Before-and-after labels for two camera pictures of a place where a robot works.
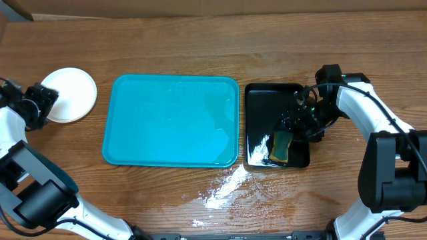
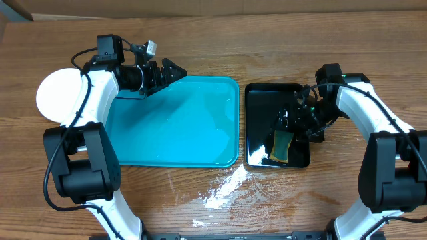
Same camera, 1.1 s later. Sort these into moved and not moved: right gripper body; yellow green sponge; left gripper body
Moved: left gripper body
Not moved: yellow green sponge; right gripper body
